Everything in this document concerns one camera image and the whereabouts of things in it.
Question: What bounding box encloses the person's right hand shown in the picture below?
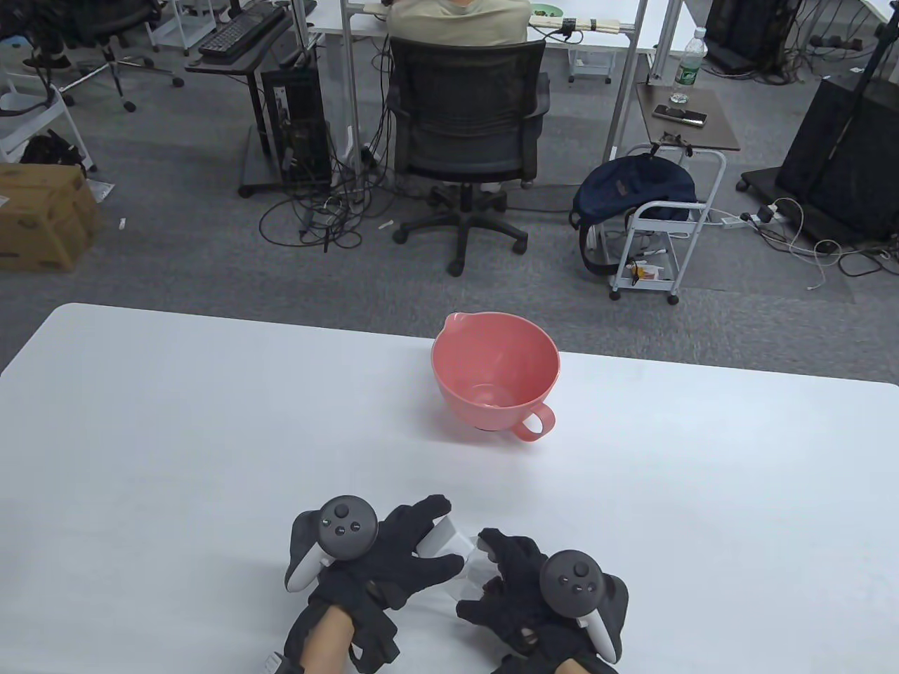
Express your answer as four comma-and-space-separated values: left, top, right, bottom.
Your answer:
457, 528, 630, 674

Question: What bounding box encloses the person's left hand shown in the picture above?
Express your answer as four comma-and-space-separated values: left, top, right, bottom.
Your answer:
287, 495, 466, 671

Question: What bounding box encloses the clear plastic jar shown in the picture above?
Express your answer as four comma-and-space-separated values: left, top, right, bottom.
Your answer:
448, 534, 504, 603

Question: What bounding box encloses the white square jar lid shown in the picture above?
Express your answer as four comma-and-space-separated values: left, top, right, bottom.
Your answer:
419, 516, 459, 560

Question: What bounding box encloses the pink salad bowl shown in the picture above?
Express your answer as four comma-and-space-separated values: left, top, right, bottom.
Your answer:
431, 312, 560, 443

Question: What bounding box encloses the person's left forearm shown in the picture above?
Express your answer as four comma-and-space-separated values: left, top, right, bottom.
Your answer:
284, 604, 356, 674

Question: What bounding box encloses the grey white left controller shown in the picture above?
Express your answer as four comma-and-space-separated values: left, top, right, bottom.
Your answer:
284, 496, 381, 595

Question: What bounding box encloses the grey white controller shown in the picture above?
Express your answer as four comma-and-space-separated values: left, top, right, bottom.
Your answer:
284, 496, 381, 595
539, 550, 623, 666

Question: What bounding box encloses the grey white right controller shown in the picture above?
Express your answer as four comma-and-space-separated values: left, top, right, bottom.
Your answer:
539, 550, 623, 666

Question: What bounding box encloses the white rolling cart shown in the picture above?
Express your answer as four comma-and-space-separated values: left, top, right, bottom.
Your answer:
610, 144, 727, 305

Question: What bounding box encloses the navy blue backpack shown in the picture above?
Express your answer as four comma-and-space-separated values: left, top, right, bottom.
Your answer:
570, 156, 697, 276

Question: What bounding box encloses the black computer tower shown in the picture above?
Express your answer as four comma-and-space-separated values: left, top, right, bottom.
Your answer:
261, 63, 332, 187

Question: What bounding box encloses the white power strip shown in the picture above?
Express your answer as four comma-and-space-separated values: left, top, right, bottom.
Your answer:
716, 209, 782, 230

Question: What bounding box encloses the black mesh office chair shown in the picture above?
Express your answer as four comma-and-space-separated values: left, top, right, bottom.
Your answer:
386, 35, 553, 277

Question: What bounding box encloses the dark rolling keyboard stand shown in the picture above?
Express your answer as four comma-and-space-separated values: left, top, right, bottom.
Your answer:
185, 7, 318, 198

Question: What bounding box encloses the brown cardboard box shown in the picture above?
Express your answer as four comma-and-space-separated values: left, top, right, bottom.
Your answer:
0, 163, 106, 273

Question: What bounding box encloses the brown side table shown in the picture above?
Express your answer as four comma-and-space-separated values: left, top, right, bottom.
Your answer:
636, 83, 742, 153

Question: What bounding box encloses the black smartphone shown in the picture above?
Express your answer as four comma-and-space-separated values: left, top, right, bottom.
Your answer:
652, 104, 707, 128

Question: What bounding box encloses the black bag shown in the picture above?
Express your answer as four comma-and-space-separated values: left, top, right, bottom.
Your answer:
20, 130, 89, 173

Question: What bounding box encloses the black keyboard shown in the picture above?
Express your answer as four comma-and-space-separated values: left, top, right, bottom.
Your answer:
198, 6, 287, 59

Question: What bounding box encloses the green label water bottle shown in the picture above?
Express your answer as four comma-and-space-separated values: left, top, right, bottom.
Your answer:
669, 27, 709, 105

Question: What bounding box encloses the black swivel chair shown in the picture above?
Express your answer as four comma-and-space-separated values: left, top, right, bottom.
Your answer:
0, 0, 185, 113

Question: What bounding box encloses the black stand pole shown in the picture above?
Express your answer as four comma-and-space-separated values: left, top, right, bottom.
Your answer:
815, 21, 899, 204

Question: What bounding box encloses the tangle of black cables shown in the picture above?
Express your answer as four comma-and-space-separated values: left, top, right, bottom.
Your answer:
258, 140, 395, 253

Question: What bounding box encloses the white floor cable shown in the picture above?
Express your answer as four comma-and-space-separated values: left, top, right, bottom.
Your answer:
771, 199, 845, 293

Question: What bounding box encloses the white metal frame desk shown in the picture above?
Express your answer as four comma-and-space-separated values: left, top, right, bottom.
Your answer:
306, 0, 686, 176

